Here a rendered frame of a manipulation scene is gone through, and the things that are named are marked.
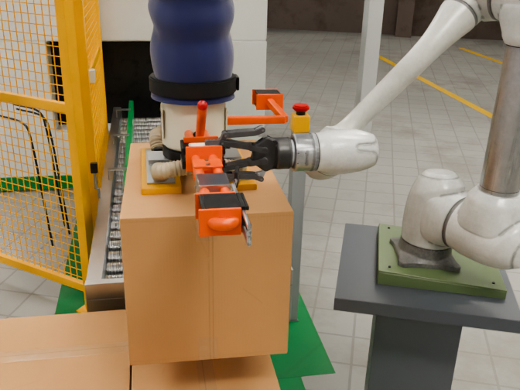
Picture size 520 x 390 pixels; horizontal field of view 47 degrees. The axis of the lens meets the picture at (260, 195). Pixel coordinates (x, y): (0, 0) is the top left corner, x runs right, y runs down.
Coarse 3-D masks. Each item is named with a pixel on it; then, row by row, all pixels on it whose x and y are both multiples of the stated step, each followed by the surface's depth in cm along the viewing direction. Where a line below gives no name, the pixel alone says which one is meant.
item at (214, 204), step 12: (216, 192) 110; (228, 192) 110; (204, 204) 104; (216, 204) 104; (228, 204) 105; (204, 216) 102; (216, 216) 103; (228, 216) 103; (240, 216) 104; (204, 228) 103; (240, 228) 104
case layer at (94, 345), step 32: (0, 320) 188; (32, 320) 189; (64, 320) 189; (96, 320) 190; (0, 352) 174; (32, 352) 174; (64, 352) 175; (96, 352) 175; (0, 384) 162; (32, 384) 162; (64, 384) 162; (96, 384) 163; (128, 384) 163; (160, 384) 163; (192, 384) 164; (224, 384) 164; (256, 384) 164
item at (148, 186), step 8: (144, 152) 175; (144, 160) 168; (144, 168) 162; (144, 176) 156; (144, 184) 151; (152, 184) 151; (160, 184) 151; (168, 184) 151; (176, 184) 151; (144, 192) 149; (152, 192) 149; (160, 192) 149; (168, 192) 150; (176, 192) 150
